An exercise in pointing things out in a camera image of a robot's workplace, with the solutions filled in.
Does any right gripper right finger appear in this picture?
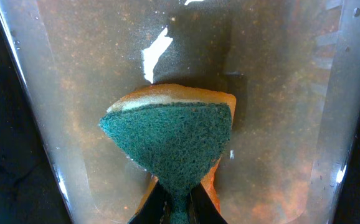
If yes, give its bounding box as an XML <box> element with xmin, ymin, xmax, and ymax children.
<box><xmin>188</xmin><ymin>184</ymin><xmax>227</xmax><ymax>224</ymax></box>

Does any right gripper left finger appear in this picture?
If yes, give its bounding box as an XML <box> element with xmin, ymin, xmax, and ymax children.
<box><xmin>128</xmin><ymin>182</ymin><xmax>171</xmax><ymax>224</ymax></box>

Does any green yellow sponge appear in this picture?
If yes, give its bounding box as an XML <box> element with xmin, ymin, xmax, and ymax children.
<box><xmin>100</xmin><ymin>84</ymin><xmax>236</xmax><ymax>223</ymax></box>

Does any black water tray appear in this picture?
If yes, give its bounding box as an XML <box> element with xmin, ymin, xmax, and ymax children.
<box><xmin>0</xmin><ymin>1</ymin><xmax>360</xmax><ymax>223</ymax></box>

